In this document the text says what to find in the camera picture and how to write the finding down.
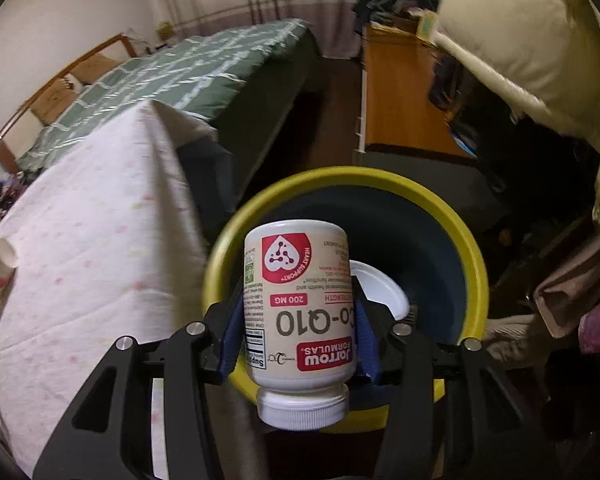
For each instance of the wooden low cabinet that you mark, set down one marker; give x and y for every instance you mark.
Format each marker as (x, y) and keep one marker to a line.
(396, 115)

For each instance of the white plastic lid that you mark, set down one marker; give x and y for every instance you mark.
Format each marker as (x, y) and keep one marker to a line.
(379, 287)

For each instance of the brown pillow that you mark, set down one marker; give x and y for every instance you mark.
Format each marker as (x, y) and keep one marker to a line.
(53, 101)
(93, 68)

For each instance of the small green box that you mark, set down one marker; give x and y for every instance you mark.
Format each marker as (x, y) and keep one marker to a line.
(426, 25)

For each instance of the wooden headboard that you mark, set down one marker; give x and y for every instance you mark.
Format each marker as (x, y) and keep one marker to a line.
(20, 132)

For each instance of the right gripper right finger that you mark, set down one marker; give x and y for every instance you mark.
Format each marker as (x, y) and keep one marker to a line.
(450, 403)

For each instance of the white dotted table cloth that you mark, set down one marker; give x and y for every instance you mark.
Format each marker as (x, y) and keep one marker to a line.
(108, 243)

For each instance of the brown pillow right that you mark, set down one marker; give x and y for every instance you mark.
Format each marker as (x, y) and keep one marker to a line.
(93, 68)

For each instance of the brown pillow left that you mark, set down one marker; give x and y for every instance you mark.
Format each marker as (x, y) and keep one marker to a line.
(53, 101)

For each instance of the cream puffer jacket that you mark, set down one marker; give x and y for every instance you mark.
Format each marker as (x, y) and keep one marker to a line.
(541, 56)

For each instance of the green plaid bed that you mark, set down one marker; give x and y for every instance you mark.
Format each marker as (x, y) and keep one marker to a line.
(242, 81)

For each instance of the yellow rimmed trash bin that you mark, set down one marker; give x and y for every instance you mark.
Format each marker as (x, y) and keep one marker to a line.
(393, 224)

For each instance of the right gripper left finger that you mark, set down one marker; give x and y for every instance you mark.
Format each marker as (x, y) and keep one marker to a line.
(105, 432)

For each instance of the white supplement bottle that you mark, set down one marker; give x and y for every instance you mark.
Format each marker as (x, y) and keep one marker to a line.
(299, 322)

